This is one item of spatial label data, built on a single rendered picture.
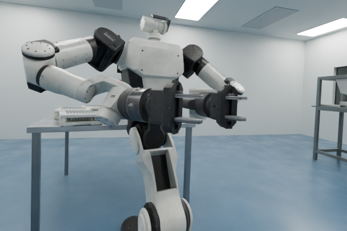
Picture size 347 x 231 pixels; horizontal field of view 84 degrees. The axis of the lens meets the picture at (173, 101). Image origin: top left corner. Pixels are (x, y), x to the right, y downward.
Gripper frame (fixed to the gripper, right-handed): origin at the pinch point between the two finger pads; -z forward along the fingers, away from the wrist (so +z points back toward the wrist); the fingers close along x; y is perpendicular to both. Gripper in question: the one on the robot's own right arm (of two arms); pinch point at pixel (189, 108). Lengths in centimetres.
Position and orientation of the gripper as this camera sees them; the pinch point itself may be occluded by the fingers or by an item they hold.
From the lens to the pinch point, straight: 43.5
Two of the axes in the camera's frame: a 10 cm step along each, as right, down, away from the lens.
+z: -8.7, -0.5, 5.0
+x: -0.4, 10.0, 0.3
